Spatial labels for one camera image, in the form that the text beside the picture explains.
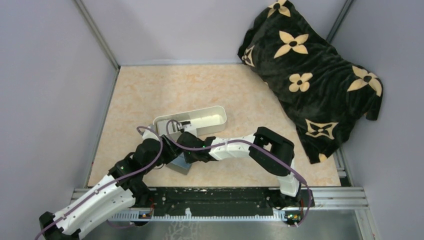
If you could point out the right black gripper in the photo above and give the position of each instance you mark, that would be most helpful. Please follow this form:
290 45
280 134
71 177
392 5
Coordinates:
190 159

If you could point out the aluminium frame rail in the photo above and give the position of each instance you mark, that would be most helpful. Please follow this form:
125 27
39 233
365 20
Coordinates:
334 199

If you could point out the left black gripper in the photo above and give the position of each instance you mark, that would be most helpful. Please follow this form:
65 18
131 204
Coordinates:
171 151

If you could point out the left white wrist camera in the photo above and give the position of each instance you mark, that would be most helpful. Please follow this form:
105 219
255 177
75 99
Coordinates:
149 134

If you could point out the white plastic tray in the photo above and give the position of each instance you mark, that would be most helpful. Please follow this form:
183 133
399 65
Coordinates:
207 120

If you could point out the black floral blanket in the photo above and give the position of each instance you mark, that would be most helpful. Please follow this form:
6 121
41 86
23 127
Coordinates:
323 94

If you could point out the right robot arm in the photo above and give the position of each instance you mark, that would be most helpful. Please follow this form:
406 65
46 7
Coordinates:
273 152

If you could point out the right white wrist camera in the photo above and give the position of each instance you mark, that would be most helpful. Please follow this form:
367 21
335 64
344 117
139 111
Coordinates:
188 128

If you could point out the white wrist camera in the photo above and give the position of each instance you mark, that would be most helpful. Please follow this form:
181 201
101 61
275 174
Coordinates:
188 128
149 134

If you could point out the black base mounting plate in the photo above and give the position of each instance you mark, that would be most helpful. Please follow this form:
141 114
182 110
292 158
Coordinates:
221 201

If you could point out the stack of white cards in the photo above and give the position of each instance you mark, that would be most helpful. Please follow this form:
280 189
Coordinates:
165 127

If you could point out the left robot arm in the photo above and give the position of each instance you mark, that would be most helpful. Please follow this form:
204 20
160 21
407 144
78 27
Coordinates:
121 188

